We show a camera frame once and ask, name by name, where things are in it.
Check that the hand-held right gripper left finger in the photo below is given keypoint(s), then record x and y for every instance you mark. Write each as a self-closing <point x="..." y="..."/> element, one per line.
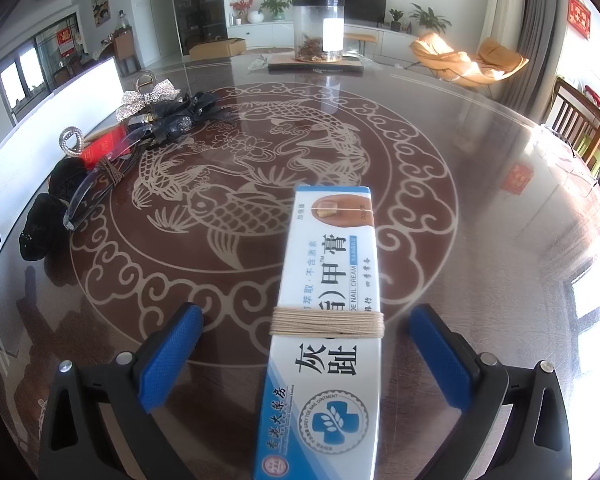
<point x="172" y="355"/>

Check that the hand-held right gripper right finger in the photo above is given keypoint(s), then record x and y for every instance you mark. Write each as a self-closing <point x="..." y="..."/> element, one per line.
<point x="440" y="355"/>

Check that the black velvet beaded hair clip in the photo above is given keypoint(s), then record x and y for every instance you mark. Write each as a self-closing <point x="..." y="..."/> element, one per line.
<point x="45" y="225"/>

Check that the blue white ointment box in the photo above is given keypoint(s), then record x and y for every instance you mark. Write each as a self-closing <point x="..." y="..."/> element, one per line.
<point x="325" y="270"/>

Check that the dark mesh bow hair clip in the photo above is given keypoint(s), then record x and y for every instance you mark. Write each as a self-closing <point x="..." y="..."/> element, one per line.
<point x="185" y="115"/>

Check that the brown patterned glass desktop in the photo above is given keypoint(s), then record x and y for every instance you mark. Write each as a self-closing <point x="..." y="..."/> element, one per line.
<point x="480" y="210"/>

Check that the rhinestone loop hair clip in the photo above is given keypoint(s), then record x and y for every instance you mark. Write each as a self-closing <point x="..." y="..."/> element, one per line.
<point x="71" y="141"/>

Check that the red packet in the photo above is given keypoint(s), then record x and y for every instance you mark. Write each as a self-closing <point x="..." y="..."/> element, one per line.
<point x="100" y="150"/>

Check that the red window poster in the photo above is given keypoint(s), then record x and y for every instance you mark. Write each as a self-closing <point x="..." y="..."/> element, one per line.
<point x="65" y="42"/>

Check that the silver rhinestone bow clip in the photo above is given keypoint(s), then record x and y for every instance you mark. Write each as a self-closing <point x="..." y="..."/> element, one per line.
<point x="150" y="97"/>

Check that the brown dining chair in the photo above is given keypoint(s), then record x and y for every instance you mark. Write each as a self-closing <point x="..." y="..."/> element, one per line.
<point x="126" y="47"/>

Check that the wooden chair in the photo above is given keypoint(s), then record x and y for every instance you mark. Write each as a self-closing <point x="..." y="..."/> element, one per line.
<point x="575" y="115"/>

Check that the open cardboard box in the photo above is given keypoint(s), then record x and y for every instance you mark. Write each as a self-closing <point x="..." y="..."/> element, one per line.
<point x="215" y="50"/>

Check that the orange lounge chair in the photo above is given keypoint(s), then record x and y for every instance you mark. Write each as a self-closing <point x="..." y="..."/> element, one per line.
<point x="460" y="62"/>

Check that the dark glass display cabinet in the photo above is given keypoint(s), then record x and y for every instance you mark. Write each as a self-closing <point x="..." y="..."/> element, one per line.
<point x="197" y="5"/>

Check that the clear plastic bag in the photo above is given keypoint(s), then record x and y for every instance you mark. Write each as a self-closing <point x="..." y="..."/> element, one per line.
<point x="258" y="63"/>

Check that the flat wooden board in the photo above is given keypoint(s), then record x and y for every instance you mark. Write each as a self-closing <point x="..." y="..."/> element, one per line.
<point x="315" y="65"/>

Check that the red flower arrangement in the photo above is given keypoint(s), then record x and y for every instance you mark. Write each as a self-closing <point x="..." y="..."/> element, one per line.
<point x="241" y="7"/>

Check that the wooden stool metal legs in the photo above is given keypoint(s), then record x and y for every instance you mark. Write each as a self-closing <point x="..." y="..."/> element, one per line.
<point x="362" y="36"/>

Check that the grey curtain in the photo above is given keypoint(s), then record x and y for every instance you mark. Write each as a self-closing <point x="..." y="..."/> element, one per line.
<point x="537" y="35"/>

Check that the white television cabinet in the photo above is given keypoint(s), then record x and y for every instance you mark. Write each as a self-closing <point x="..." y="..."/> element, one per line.
<point x="275" y="35"/>

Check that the leafy potted plant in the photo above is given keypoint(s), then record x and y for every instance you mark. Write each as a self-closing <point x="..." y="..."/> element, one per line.
<point x="430" y="17"/>

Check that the small potted plant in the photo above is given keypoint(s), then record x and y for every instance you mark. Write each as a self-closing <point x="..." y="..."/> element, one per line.
<point x="395" y="19"/>

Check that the clear plastic jar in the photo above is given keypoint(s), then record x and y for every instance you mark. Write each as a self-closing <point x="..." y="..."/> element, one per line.
<point x="312" y="25"/>

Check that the white patterned curtain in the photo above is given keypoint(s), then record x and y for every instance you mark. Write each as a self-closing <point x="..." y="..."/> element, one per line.
<point x="502" y="0"/>

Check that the framed wall painting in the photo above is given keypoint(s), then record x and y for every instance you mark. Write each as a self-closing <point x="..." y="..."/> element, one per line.
<point x="99" y="6"/>

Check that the red wall hanging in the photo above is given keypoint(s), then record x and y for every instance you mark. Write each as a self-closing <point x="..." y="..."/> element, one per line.
<point x="580" y="16"/>

